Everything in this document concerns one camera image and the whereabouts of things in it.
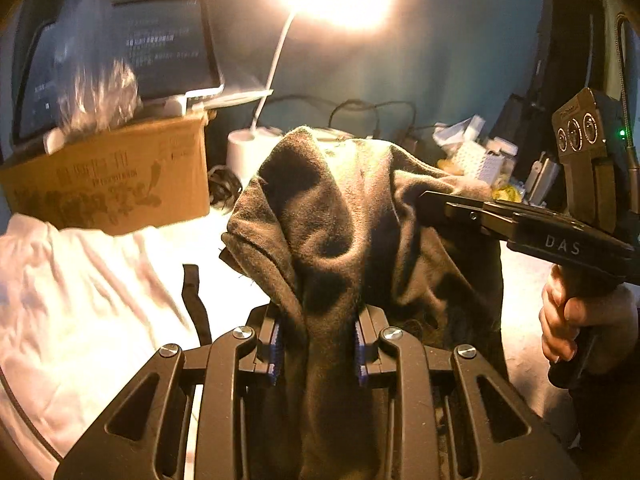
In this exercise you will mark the cardboard box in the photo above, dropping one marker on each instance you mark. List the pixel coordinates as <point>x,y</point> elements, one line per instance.
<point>100,185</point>

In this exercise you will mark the white desk lamp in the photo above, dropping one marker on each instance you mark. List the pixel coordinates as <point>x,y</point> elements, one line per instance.
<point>250,150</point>

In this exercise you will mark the brown t-shirt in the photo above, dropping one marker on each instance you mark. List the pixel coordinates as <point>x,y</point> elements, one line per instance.
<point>340,240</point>

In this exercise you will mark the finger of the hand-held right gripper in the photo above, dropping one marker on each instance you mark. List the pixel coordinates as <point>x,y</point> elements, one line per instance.
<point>450,199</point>
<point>480,220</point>

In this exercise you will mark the white perforated basket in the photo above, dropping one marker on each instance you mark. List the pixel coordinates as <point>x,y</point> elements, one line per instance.
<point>485,165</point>

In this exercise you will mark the steel tumbler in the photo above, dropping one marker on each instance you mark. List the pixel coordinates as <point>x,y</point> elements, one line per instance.
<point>542,180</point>

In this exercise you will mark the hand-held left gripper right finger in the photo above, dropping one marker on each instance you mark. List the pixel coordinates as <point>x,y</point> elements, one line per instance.
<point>361,355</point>

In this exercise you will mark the clear plastic bag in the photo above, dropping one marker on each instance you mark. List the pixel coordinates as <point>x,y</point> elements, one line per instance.
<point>100,90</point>

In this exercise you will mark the person's right hand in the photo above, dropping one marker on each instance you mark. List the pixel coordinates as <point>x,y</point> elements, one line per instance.
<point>552,320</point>

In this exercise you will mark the white garment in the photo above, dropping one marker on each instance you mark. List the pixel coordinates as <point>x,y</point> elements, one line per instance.
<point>75,300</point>

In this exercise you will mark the yellow snack bag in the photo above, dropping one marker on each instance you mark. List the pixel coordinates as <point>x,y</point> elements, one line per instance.
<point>507,192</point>

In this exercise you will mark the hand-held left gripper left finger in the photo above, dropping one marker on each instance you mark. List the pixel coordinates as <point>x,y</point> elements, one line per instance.
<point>272,355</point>

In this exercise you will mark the white tissue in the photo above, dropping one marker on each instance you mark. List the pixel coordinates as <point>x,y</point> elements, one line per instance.
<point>460,132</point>

